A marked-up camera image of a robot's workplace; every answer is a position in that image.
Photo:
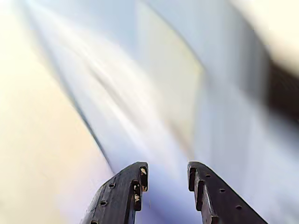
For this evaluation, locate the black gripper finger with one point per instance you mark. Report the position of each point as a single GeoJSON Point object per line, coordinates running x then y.
{"type": "Point", "coordinates": [222, 203]}
{"type": "Point", "coordinates": [116, 196]}

